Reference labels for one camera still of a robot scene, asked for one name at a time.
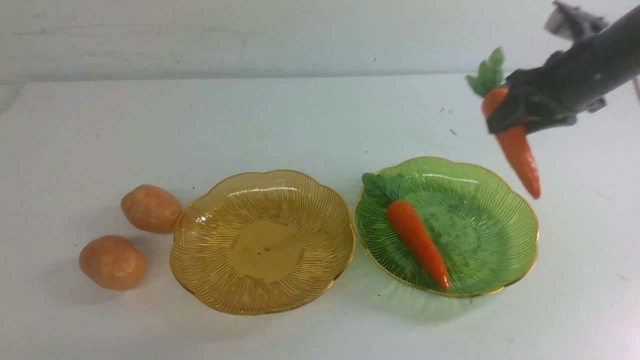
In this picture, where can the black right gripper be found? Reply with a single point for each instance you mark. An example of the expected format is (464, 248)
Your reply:
(528, 104)

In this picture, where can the toy carrot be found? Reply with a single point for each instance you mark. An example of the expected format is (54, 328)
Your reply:
(391, 193)
(489, 84)

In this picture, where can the toy potato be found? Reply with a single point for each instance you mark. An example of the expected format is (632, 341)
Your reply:
(113, 263)
(151, 208)

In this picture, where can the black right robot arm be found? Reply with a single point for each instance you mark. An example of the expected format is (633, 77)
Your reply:
(603, 56)

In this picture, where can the green ribbed plastic plate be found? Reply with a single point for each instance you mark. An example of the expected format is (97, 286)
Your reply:
(486, 233)

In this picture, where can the amber ribbed plastic plate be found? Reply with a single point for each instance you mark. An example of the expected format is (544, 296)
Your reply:
(260, 243)

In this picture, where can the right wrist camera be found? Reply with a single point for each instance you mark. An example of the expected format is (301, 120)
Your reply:
(573, 23)

